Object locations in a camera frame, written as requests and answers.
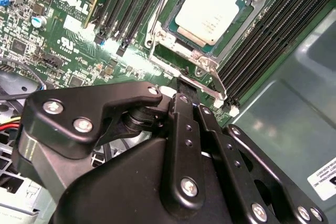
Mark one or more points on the silver CPU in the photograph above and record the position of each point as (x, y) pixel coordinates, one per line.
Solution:
(207, 11)

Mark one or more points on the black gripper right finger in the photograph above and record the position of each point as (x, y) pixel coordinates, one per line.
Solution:
(262, 171)

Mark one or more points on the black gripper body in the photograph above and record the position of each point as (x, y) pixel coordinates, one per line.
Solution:
(118, 187)

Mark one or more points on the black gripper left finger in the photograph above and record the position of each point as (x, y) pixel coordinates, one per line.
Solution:
(78, 108)

